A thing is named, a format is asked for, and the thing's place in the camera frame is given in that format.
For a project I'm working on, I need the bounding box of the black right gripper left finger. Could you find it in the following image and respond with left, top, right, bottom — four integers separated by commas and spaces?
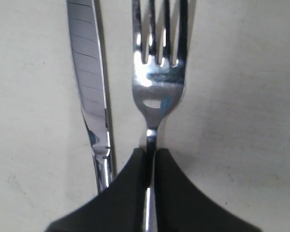
46, 148, 146, 232

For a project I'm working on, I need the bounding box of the silver metal fork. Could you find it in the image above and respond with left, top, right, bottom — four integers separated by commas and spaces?
132, 0, 188, 232

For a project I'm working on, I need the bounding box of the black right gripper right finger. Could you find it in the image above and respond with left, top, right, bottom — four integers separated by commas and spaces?
155, 148, 260, 232

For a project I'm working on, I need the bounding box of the silver table knife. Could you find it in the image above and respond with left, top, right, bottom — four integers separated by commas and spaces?
67, 0, 114, 192

